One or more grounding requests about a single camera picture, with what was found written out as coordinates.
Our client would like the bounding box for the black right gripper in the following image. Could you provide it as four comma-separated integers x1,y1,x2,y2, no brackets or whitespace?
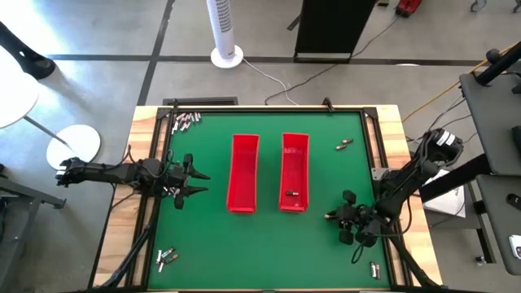
326,190,358,246

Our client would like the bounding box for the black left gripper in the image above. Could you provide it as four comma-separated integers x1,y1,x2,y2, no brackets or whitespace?
164,153,212,210

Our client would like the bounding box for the red plastic bin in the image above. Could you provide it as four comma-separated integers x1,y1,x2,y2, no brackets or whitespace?
225,133,261,215
278,132,310,213

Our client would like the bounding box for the green table mat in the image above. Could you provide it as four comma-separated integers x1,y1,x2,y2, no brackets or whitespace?
147,112,392,291

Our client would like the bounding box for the black ribbed bar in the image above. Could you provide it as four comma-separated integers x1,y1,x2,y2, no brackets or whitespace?
162,96,239,107

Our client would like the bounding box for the white flat box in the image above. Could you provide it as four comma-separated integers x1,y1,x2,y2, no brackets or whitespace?
421,166,467,219

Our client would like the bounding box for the white tower fan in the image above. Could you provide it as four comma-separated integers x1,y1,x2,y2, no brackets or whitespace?
205,0,245,69

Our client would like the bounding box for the grey work table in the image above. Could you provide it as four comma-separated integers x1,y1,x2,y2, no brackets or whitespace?
459,72,521,176
475,173,521,276

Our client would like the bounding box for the white smartphone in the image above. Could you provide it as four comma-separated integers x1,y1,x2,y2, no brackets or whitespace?
508,234,521,260

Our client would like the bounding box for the black standing panel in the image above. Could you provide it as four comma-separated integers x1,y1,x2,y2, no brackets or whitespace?
287,0,378,64

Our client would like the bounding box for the black curved stand leg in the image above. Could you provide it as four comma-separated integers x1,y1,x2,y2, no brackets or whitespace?
0,20,57,81

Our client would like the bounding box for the red floor tool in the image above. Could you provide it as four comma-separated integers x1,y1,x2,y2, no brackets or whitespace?
395,0,423,18

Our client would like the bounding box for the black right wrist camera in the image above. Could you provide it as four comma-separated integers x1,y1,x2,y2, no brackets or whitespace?
356,209,374,229

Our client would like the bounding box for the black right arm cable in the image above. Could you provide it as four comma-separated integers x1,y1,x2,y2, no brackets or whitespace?
351,239,368,265

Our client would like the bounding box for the black table frame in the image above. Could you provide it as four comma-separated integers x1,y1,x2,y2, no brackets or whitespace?
136,104,408,293

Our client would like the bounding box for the white power cable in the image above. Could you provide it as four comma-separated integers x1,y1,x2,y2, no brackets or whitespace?
243,58,300,106

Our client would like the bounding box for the thin black floor cable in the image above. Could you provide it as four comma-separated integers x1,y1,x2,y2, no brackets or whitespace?
427,99,467,131

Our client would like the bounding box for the yellow extension cable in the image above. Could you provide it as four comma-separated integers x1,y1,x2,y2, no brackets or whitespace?
401,40,521,123

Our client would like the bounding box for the grey metal desk frame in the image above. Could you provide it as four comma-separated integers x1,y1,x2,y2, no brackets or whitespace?
0,164,67,293

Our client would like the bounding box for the white round pedestal table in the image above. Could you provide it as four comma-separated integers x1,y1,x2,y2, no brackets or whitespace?
0,43,102,171

